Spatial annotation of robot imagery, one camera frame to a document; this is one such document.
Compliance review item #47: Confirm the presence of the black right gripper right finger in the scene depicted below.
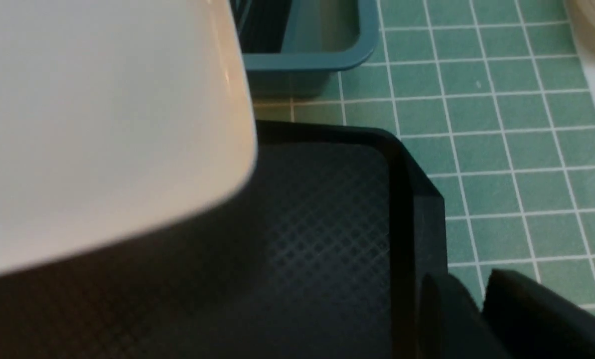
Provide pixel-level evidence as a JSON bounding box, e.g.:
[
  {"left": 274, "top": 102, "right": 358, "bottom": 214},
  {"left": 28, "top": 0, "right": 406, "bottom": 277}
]
[{"left": 482, "top": 269, "right": 595, "bottom": 359}]

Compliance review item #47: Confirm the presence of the blue plastic bin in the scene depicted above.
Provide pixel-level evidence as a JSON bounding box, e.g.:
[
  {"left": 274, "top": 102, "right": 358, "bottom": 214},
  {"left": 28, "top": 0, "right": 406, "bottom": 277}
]
[{"left": 231, "top": 0, "right": 379, "bottom": 99}]

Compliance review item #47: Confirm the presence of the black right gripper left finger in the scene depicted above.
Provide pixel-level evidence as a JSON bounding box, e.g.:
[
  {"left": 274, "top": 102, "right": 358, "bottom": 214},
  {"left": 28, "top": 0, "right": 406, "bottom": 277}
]
[{"left": 418, "top": 273, "right": 512, "bottom": 359}]

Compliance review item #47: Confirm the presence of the black serving tray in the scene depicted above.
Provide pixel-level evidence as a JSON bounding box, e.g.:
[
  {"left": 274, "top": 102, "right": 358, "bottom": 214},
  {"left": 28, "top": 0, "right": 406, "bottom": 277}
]
[{"left": 0, "top": 121, "right": 447, "bottom": 359}]

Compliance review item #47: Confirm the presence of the roll of tape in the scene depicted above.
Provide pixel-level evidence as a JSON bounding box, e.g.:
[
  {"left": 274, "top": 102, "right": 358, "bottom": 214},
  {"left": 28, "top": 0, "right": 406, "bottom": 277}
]
[{"left": 564, "top": 0, "right": 595, "bottom": 55}]

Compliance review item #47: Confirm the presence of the white square rice plate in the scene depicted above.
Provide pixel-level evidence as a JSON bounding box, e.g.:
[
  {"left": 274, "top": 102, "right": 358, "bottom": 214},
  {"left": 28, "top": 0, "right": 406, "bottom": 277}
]
[{"left": 0, "top": 0, "right": 258, "bottom": 276}]

